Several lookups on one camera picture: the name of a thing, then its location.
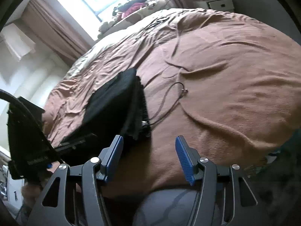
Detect white hanging garment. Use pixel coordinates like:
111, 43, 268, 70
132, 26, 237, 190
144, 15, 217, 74
0, 24, 36, 63

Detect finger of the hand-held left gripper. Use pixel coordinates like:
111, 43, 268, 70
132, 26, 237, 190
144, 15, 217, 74
55, 133, 98, 153

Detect person's left hand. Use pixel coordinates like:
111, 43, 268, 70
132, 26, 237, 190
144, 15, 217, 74
21, 169, 51, 208

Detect black pants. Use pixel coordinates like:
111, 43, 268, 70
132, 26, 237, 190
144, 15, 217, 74
60, 68, 189, 146

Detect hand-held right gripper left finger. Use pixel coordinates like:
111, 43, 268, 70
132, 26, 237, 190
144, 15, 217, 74
27, 135, 124, 226

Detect person's grey patterned trouser leg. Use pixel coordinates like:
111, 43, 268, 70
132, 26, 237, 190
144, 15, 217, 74
134, 187, 226, 226

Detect cream duvet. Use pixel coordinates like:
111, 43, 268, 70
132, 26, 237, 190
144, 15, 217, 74
62, 9, 179, 80

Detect bed with brown sheet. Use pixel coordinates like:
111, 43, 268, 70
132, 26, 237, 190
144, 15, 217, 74
42, 8, 301, 198

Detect tangled black cable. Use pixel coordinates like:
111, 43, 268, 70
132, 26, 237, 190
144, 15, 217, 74
143, 0, 179, 31

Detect window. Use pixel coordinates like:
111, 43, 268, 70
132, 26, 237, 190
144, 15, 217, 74
46, 0, 163, 40

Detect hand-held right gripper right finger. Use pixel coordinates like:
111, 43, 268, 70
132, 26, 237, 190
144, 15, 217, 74
175, 135, 258, 226

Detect white nightstand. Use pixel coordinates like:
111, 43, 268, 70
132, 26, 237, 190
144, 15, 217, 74
193, 0, 236, 13

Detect beige plush toy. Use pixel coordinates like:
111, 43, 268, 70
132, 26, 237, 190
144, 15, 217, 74
97, 20, 118, 39

